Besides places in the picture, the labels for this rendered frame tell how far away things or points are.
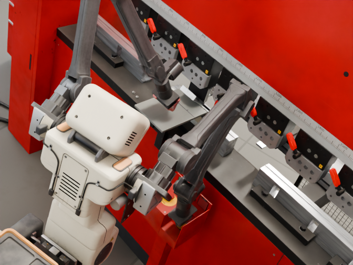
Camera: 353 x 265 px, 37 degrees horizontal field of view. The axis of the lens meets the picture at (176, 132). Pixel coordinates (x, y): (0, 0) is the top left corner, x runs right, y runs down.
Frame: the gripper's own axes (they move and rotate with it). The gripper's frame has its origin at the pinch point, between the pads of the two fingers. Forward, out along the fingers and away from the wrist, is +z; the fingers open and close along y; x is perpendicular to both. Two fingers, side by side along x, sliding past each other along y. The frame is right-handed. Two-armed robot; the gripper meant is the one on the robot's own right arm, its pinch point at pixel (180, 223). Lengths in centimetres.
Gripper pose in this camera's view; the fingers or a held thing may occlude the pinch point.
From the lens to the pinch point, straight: 216.8
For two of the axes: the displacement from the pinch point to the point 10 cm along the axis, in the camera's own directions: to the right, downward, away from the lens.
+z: -0.7, 6.2, 7.8
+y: 7.3, -5.0, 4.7
